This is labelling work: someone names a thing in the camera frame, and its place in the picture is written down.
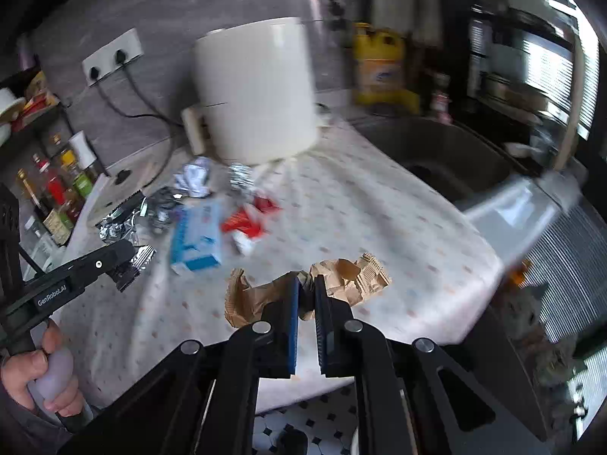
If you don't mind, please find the red white wrapper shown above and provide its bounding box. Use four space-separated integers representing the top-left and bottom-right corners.
220 194 281 256

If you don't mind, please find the dotted white tablecloth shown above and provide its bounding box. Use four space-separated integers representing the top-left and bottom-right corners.
57 118 504 407

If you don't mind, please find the silver foil snack bag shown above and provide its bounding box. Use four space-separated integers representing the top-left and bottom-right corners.
96 190 156 272

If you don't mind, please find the green label bottle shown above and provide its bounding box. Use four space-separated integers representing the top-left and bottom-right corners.
52 133 94 199

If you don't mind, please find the dark soy sauce bottle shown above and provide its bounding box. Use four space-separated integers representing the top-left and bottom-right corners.
17 168 71 246

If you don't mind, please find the yellow detergent jug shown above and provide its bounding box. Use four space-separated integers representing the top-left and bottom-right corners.
352 23 421 115

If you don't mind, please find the white paper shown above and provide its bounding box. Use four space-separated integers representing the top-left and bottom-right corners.
174 156 212 198

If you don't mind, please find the aluminium foil ball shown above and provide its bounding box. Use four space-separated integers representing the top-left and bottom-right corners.
228 163 255 196

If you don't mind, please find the red cap sauce bottle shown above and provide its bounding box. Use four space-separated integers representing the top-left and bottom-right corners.
32 153 66 207

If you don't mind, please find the black power cable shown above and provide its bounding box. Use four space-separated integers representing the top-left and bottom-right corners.
93 61 201 130
113 122 178 188

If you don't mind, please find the white air fryer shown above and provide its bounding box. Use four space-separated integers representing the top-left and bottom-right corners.
181 17 319 165

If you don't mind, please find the brown paper bag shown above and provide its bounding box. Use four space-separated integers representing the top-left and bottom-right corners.
224 253 392 328

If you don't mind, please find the blue white carton box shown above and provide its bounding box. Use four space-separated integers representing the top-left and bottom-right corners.
170 199 222 276

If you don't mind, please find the white wall socket panel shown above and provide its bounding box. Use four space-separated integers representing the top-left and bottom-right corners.
81 28 144 86

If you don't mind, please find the left hand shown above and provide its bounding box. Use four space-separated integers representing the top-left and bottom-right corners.
1 319 84 418

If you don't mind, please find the black dish rack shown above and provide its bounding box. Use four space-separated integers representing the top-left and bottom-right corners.
466 0 600 153

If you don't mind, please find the stainless steel sink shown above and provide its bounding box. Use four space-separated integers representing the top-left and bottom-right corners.
352 117 530 210

